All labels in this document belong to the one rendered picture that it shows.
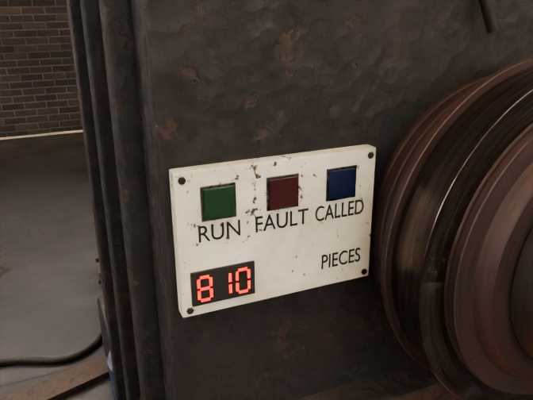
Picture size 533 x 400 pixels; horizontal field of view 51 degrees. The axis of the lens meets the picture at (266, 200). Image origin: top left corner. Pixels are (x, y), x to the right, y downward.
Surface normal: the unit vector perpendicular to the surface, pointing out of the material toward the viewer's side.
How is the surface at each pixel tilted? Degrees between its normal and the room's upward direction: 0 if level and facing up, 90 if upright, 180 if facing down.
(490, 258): 79
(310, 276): 90
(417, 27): 90
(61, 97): 90
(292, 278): 90
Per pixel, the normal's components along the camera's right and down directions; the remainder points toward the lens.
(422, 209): -0.87, -0.17
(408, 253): -0.91, 0.05
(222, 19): 0.40, 0.31
